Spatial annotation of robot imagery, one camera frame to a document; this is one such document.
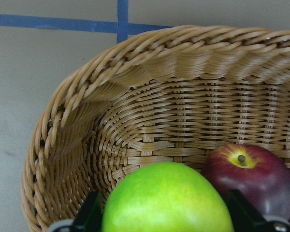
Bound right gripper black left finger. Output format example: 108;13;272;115
72;192;102;232

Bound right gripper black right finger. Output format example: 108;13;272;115
227;189;266;232

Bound red yellow apple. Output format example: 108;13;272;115
201;144;290;220

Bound green apple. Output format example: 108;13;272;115
101;162;234;232

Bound woven wicker basket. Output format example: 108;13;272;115
21;26;290;232

